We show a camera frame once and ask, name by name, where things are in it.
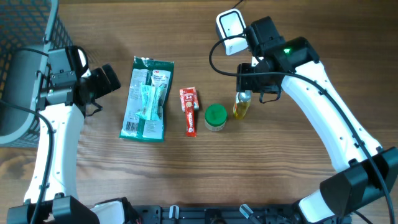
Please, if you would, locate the green lid white jar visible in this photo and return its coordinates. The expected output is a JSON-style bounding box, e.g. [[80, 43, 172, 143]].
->
[[205, 104, 228, 131]]

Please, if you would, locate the yellow dish soap bottle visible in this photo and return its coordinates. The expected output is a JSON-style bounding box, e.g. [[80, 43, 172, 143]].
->
[[233, 90, 252, 119]]

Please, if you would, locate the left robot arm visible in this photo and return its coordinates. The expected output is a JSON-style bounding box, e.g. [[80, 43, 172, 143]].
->
[[1, 45, 140, 223]]

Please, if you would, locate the red Nescafe coffee stick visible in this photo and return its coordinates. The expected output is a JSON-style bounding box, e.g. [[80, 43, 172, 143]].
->
[[183, 90, 197, 137]]

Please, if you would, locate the green white plastic package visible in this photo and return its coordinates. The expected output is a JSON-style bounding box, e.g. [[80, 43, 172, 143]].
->
[[119, 57, 175, 142]]

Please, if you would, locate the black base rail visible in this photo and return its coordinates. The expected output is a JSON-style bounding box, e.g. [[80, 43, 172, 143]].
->
[[133, 204, 305, 224]]

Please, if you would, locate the dark grey plastic basket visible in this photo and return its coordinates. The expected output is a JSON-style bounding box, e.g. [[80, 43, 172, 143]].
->
[[1, 0, 73, 147]]

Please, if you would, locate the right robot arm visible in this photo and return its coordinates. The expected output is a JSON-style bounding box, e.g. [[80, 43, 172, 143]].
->
[[237, 17, 397, 223]]

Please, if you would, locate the red white tissue pack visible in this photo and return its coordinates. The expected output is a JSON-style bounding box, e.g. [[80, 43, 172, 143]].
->
[[179, 86, 200, 112]]

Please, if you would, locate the white barcode scanner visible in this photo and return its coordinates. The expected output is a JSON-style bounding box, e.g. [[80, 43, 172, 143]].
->
[[216, 9, 248, 55]]

